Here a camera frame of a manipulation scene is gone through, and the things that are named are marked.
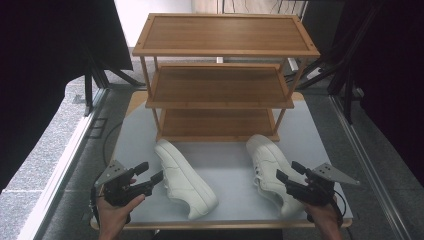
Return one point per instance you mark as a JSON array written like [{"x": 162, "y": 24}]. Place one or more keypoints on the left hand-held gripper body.
[{"x": 116, "y": 186}]

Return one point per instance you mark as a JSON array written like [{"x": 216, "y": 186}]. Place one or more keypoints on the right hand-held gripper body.
[{"x": 316, "y": 191}]

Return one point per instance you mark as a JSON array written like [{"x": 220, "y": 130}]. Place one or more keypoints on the white sneaker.
[
  {"x": 266, "y": 156},
  {"x": 183, "y": 180}
]

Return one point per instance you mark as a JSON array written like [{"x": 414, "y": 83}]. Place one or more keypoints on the three-tier wooden shoe rack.
[{"x": 226, "y": 33}]

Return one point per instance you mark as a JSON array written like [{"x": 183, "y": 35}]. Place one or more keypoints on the person's right hand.
[{"x": 325, "y": 216}]

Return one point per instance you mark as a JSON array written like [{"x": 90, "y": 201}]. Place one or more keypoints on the person's left hand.
[{"x": 115, "y": 216}]

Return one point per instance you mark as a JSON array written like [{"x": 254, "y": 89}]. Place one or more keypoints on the black metal stand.
[
  {"x": 88, "y": 93},
  {"x": 348, "y": 96}
]

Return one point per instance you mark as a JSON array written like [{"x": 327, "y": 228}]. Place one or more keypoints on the black curtain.
[
  {"x": 40, "y": 66},
  {"x": 390, "y": 83}
]

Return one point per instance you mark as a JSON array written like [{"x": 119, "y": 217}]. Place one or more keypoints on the aluminium floor rail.
[
  {"x": 66, "y": 166},
  {"x": 366, "y": 160}
]

